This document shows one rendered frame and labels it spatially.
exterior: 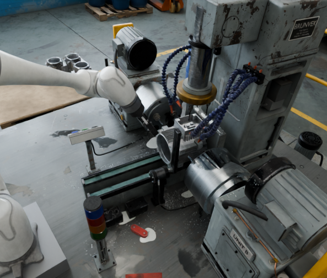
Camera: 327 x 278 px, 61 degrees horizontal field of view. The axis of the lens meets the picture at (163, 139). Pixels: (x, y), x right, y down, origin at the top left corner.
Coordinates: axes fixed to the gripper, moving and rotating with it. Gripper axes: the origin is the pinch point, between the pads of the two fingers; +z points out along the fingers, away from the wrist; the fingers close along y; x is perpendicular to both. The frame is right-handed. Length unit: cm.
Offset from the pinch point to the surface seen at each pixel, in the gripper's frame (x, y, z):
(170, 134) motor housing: -5.4, -6.1, 3.0
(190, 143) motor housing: -10.6, -12.3, 10.4
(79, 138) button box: 30.6, 13.7, -12.8
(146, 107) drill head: -4.6, 16.2, 0.7
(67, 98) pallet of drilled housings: 58, 191, 77
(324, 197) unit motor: -27, -73, -14
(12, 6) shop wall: 75, 546, 68
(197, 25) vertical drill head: -37, -7, -38
